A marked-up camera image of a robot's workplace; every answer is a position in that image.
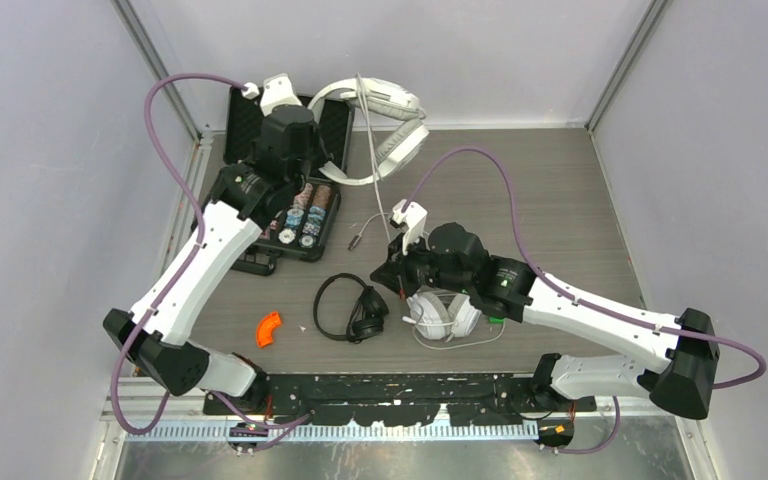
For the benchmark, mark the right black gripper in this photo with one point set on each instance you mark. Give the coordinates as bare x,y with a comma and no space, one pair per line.
395,272

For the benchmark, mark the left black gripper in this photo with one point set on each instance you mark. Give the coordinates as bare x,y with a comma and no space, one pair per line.
320,155

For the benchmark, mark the white grey headphones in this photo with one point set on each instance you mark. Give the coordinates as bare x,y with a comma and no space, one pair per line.
441,317

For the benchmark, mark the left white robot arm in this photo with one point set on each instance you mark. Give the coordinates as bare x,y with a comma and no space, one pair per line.
154,334

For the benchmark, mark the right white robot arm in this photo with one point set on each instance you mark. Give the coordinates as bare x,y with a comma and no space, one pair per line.
667,359

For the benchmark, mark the black poker chip case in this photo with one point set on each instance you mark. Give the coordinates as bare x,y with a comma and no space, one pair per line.
261,180

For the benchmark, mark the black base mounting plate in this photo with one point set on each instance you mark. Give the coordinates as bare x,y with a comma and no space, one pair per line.
469,399

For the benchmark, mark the orange curved plastic piece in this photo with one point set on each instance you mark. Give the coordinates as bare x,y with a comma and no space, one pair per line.
265,330

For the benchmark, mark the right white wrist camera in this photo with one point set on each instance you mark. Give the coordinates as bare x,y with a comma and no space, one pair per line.
409,218

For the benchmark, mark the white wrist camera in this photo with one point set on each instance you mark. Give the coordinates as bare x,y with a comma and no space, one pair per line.
275,91
409,218

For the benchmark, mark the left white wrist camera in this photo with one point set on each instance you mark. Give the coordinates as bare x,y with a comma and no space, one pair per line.
275,91

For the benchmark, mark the aluminium slotted rail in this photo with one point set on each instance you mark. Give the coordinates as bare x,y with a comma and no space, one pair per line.
437,430

